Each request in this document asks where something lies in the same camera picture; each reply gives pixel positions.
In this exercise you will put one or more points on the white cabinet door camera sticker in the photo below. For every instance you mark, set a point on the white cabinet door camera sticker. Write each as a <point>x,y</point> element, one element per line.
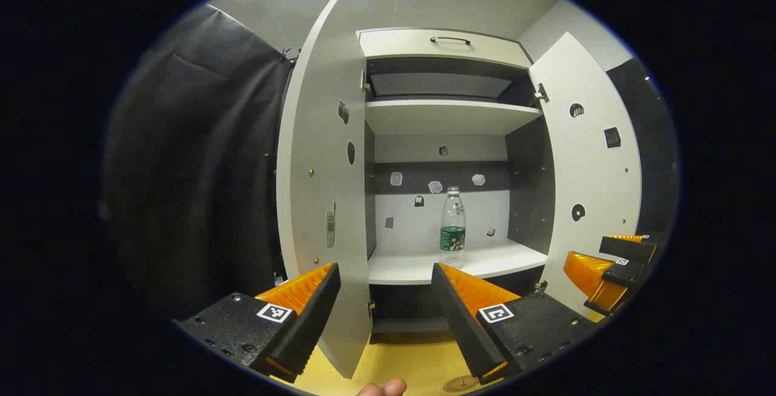
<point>321,190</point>

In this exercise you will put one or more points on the white cabinet door headphones sticker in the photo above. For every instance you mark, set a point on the white cabinet door headphones sticker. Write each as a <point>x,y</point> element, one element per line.
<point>597,177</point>

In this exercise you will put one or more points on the white cabinet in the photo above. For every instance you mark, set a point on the white cabinet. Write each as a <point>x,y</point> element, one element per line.
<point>436,117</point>

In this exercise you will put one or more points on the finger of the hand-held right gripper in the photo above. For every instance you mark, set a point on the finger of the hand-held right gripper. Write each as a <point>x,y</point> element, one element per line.
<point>630,249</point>
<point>585,271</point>

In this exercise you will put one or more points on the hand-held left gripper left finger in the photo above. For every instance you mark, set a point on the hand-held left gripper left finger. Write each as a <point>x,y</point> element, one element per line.
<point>309,323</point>

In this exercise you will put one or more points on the round brown coaster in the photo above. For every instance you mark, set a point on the round brown coaster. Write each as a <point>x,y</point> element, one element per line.
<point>461,384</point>

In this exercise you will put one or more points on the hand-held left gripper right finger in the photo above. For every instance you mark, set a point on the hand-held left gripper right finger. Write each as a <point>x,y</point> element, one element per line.
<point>461,329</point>

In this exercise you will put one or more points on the white cabinet drawer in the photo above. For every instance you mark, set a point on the white cabinet drawer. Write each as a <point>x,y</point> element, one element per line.
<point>412,44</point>

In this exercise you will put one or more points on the clear plastic bottle green label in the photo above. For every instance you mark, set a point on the clear plastic bottle green label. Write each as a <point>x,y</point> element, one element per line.
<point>453,232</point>

